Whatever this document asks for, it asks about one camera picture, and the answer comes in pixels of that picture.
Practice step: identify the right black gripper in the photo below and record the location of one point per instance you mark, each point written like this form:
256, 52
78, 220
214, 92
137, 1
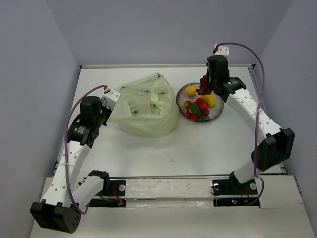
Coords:
208, 77

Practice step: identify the purple fake grape bunch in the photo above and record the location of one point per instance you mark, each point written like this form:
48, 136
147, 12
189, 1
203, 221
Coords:
204, 87

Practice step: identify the yellow fake lemon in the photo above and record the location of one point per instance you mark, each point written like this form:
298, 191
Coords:
210, 100

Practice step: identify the orange round fake fruit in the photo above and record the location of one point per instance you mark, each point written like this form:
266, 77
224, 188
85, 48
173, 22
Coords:
190, 91

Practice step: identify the red cherry tomato bunch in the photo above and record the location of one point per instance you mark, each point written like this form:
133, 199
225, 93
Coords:
197, 111

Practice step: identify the green translucent plastic bag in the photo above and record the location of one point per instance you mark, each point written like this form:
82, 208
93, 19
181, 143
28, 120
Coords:
147, 107

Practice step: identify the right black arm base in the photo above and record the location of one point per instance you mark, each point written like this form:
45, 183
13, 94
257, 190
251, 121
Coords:
244, 195

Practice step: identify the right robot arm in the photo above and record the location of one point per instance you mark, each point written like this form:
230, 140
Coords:
272, 143

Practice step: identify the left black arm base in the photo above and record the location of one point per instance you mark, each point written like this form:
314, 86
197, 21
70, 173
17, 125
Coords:
114, 197

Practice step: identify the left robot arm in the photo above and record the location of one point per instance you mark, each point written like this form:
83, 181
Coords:
63, 204

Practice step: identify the speckled round ceramic plate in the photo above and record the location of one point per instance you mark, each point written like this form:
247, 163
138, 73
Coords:
181, 97

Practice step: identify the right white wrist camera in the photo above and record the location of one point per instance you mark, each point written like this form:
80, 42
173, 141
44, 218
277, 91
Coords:
221, 50

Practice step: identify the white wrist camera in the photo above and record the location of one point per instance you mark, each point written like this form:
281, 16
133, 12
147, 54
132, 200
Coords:
112, 95
221, 50

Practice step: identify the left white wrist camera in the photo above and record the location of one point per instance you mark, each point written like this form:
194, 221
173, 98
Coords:
112, 95

